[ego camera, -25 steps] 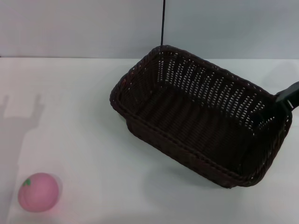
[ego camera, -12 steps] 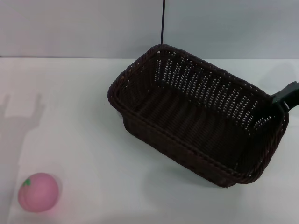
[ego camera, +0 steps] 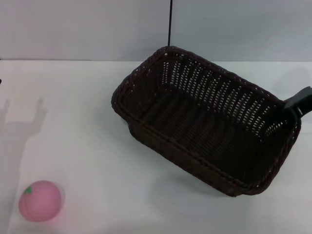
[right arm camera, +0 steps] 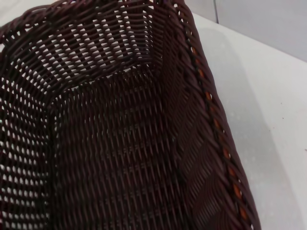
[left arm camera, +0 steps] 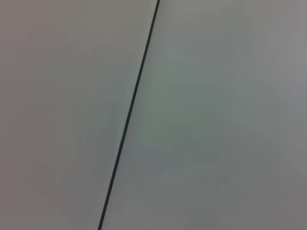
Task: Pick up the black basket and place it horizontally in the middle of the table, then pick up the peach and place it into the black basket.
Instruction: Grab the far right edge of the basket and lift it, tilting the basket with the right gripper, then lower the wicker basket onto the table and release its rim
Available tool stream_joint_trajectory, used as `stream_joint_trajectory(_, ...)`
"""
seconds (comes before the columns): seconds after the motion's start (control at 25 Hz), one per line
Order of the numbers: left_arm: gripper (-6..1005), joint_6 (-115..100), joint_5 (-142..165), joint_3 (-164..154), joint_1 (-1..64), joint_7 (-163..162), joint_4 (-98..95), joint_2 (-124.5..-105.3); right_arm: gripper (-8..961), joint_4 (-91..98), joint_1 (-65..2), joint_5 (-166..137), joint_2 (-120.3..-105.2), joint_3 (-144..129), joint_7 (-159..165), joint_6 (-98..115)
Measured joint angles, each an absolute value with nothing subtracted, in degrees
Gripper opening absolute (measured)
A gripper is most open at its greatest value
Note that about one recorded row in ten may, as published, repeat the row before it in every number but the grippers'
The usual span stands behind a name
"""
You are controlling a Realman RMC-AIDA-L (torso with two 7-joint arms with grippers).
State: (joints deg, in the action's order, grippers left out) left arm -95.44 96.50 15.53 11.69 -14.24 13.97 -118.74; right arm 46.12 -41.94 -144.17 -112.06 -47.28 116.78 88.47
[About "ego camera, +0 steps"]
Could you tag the pink toy peach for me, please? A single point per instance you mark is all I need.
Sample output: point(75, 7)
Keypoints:
point(41, 202)

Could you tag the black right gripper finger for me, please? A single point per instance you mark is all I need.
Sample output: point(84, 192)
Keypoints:
point(299, 112)
point(301, 98)

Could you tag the black vertical wall strip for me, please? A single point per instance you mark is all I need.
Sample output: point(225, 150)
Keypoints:
point(169, 22)

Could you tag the black woven plastic basket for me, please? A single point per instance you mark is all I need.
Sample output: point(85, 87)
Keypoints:
point(195, 136)

